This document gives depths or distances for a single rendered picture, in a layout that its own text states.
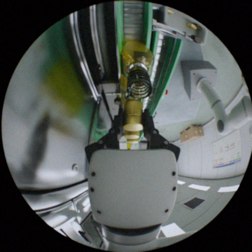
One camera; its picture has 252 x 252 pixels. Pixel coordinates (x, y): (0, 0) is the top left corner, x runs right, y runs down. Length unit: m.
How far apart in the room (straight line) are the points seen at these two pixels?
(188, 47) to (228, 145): 3.55
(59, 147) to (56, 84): 0.11
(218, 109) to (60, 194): 0.57
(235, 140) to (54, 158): 3.78
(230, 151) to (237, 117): 3.43
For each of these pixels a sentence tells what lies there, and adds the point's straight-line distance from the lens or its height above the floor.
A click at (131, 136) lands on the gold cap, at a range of 0.18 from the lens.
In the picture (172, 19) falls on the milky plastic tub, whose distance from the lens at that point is 0.51.
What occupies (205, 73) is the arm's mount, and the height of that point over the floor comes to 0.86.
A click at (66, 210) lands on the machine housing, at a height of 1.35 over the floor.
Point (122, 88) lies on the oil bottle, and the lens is 0.17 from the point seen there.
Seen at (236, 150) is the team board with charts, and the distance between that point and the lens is 3.71.
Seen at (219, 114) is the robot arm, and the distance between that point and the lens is 0.44.
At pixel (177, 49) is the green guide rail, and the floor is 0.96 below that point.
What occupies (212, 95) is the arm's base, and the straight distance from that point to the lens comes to 0.48.
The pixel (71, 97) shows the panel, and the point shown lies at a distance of 0.19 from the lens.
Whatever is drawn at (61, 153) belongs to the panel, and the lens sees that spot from 0.16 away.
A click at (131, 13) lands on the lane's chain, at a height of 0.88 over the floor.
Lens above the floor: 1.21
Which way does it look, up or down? 22 degrees down
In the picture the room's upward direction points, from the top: 178 degrees counter-clockwise
